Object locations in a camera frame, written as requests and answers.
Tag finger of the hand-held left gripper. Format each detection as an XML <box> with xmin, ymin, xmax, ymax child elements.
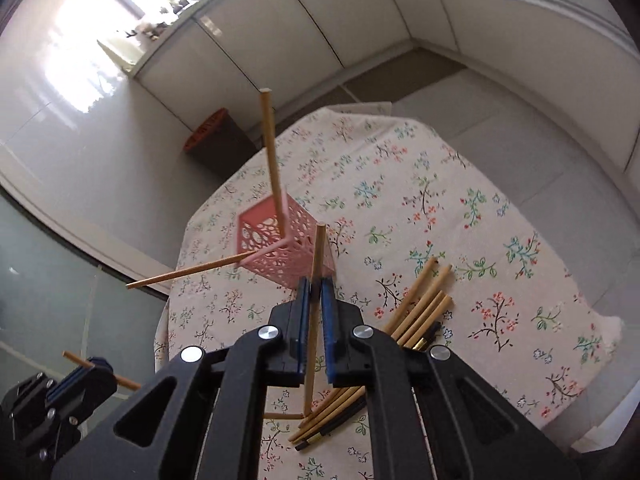
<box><xmin>62</xmin><ymin>356</ymin><xmax>119</xmax><ymax>426</ymax></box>
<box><xmin>0</xmin><ymin>372</ymin><xmax>68</xmax><ymax>428</ymax></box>

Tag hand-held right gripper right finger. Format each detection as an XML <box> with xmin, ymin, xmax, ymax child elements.
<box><xmin>320</xmin><ymin>276</ymin><xmax>583</xmax><ymax>480</ymax></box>

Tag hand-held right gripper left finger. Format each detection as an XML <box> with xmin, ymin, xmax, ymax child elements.
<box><xmin>50</xmin><ymin>276</ymin><xmax>311</xmax><ymax>480</ymax></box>

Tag pink perforated plastic basket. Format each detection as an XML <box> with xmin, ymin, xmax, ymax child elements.
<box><xmin>237</xmin><ymin>191</ymin><xmax>336</xmax><ymax>291</ymax></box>

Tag pile of wooden chopsticks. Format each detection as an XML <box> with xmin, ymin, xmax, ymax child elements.
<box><xmin>295</xmin><ymin>265</ymin><xmax>453</xmax><ymax>436</ymax></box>

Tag frosted glass sliding door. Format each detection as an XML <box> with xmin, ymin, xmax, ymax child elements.
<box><xmin>0</xmin><ymin>192</ymin><xmax>171</xmax><ymax>411</ymax></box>

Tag floral tablecloth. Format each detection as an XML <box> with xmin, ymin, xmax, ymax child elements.
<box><xmin>150</xmin><ymin>102</ymin><xmax>623</xmax><ymax>480</ymax></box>

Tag brown trash bin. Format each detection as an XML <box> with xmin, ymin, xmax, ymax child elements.
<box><xmin>182</xmin><ymin>108</ymin><xmax>261</xmax><ymax>181</ymax></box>

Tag red bin liner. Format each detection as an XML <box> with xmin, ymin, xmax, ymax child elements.
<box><xmin>182</xmin><ymin>108</ymin><xmax>230</xmax><ymax>153</ymax></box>

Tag brown floor mat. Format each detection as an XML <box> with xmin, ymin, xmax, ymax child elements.
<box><xmin>272</xmin><ymin>85</ymin><xmax>361</xmax><ymax>123</ymax></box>
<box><xmin>340</xmin><ymin>55</ymin><xmax>471</xmax><ymax>108</ymax></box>

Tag white kitchen base cabinets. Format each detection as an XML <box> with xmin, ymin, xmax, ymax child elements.
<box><xmin>135</xmin><ymin>0</ymin><xmax>640</xmax><ymax>176</ymax></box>

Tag white kitchen countertop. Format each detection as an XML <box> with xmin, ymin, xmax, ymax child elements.
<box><xmin>97</xmin><ymin>0</ymin><xmax>281</xmax><ymax>81</ymax></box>

